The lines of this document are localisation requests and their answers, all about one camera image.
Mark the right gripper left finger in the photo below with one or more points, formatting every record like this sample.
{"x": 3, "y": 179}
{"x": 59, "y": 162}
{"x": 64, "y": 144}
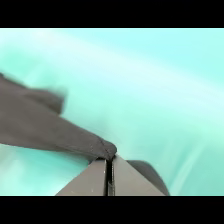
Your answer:
{"x": 90, "y": 181}

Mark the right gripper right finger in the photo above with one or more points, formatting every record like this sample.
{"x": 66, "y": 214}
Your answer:
{"x": 131, "y": 181}

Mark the black shirt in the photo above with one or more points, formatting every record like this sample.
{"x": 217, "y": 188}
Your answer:
{"x": 40, "y": 123}

